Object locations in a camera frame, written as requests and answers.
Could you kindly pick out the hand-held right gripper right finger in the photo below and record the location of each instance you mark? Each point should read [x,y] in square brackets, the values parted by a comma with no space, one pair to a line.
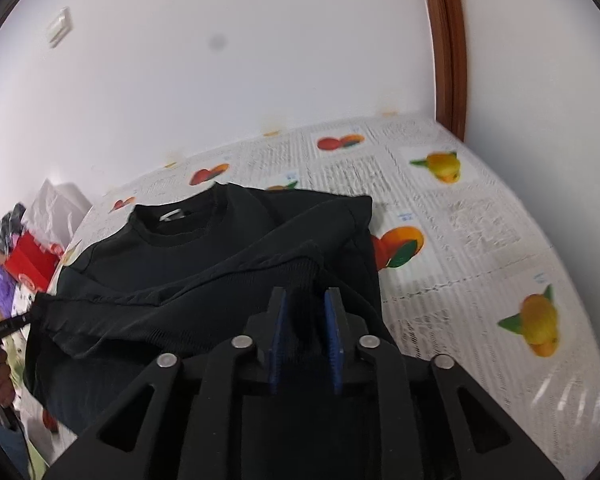
[333,340]

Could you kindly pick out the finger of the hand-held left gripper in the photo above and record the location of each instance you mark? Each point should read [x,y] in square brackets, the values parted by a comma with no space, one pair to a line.
[2,331]

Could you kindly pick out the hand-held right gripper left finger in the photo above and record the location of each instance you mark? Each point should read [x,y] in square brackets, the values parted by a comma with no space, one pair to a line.
[278,340]

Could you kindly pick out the black sweatshirt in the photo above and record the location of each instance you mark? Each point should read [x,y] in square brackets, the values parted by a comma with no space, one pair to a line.
[180,270]

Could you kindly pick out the red paper bag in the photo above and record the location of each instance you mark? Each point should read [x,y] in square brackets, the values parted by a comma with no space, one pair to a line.
[32,262]

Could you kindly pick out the grey plaid cloth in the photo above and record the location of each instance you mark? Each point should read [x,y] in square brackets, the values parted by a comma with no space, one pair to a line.
[7,225]

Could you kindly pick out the person's leg in jeans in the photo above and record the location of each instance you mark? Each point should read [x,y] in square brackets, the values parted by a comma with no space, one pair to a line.
[10,442]

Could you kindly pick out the white plastic bag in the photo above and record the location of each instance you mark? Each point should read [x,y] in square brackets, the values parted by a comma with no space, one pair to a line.
[55,210]

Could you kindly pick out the fruit print tablecloth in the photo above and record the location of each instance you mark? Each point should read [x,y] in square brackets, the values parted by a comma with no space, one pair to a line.
[480,260]

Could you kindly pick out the brown wooden door frame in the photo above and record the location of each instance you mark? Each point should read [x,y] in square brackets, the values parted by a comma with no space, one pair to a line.
[447,60]

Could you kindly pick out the white light switch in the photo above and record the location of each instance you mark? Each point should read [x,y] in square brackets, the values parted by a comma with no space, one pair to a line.
[60,27]

